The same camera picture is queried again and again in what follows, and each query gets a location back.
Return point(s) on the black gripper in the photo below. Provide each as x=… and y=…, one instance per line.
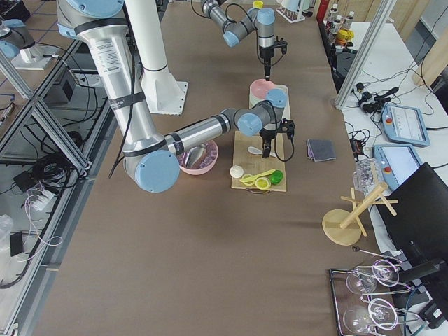
x=267, y=134
x=265, y=53

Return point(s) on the white ceramic spoon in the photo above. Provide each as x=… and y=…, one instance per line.
x=257, y=151

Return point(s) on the small pink bowl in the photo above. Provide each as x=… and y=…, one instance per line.
x=258, y=91

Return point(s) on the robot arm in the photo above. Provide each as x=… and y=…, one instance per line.
x=259, y=20
x=125, y=42

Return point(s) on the large pink bowl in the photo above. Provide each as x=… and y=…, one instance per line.
x=207, y=163

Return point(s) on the bamboo cutting board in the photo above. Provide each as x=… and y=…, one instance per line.
x=254, y=164

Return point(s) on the green toy lime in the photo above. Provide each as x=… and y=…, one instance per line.
x=276, y=177

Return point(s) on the yellow plastic knife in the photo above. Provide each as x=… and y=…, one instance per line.
x=254, y=177

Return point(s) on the upper lemon slice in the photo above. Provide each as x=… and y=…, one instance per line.
x=263, y=183

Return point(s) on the folded grey cloth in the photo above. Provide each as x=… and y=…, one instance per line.
x=320, y=150

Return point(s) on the white cup rack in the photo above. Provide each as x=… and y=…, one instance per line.
x=294, y=10

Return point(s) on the yellow plastic cup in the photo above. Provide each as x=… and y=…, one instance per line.
x=258, y=4

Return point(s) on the metal ice scoop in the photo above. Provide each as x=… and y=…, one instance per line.
x=194, y=156

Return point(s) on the clear glass mug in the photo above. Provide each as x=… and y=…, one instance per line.
x=367, y=175

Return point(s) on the wooden cup tree stand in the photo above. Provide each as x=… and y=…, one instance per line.
x=345, y=228

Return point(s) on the near teach pendant tablet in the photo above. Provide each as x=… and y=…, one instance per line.
x=397, y=161

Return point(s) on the teach pendant tablet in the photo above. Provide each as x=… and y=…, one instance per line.
x=397, y=161
x=404, y=124

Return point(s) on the far teach pendant tablet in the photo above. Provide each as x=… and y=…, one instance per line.
x=404, y=124

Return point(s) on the wine glass upper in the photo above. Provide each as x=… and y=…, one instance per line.
x=363, y=280

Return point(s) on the wine glass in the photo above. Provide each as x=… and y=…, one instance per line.
x=363, y=280
x=379, y=315

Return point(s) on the wine glass lower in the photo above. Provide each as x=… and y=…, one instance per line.
x=379, y=315

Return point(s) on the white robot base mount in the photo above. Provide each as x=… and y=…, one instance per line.
x=164, y=94

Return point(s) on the aluminium frame post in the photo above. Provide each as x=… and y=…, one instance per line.
x=371, y=36

